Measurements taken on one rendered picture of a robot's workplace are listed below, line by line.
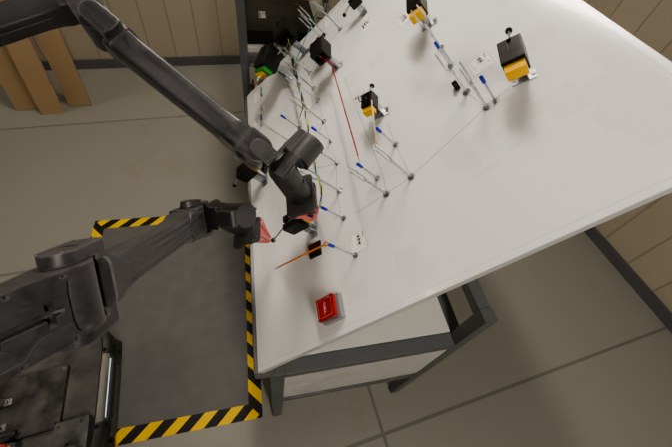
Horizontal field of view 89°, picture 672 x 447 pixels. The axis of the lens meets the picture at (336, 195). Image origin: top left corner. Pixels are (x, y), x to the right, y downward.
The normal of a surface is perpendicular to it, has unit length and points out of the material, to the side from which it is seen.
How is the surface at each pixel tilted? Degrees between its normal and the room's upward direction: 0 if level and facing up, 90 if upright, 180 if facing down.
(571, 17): 49
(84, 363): 0
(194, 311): 0
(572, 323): 0
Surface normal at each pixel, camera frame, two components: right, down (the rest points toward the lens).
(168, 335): 0.13, -0.63
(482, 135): -0.65, -0.37
